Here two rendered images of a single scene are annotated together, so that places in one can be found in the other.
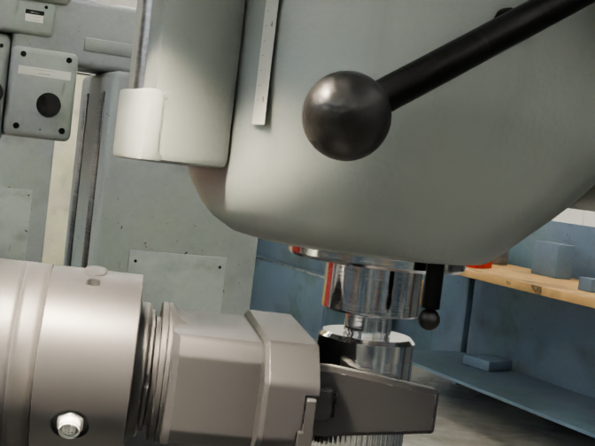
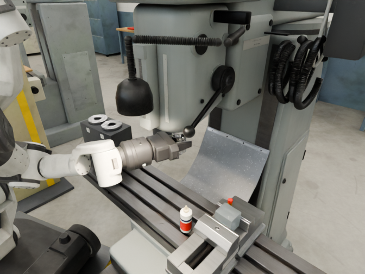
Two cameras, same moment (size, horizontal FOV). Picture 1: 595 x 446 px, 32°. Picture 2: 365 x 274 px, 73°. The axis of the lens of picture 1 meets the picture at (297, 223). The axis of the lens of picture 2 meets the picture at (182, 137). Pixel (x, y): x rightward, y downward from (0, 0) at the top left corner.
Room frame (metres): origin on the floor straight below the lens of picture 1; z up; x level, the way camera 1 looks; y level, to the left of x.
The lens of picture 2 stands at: (-0.13, 0.18, 1.65)
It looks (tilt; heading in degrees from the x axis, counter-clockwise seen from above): 30 degrees down; 340
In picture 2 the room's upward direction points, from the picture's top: straight up
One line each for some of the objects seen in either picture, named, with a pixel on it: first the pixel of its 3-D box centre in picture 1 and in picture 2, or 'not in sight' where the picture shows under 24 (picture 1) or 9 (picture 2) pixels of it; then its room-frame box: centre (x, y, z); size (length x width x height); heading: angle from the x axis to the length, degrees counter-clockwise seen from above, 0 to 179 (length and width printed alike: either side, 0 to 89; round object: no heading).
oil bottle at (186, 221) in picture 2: not in sight; (186, 217); (0.41, -0.03, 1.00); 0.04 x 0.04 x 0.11
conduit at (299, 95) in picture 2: not in sight; (288, 70); (0.45, -0.37, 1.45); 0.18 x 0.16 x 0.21; 117
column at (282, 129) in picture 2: not in sight; (253, 169); (0.79, -0.59, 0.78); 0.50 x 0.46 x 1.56; 117
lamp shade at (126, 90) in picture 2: not in sight; (133, 93); (0.33, 0.11, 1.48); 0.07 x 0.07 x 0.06
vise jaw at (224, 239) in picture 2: not in sight; (215, 233); (0.30, -0.08, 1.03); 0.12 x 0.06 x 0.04; 26
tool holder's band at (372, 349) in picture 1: (366, 343); (178, 135); (0.50, -0.04, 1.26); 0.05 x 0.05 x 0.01
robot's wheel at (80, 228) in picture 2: not in sight; (82, 240); (0.87, 0.39, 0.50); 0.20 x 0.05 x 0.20; 48
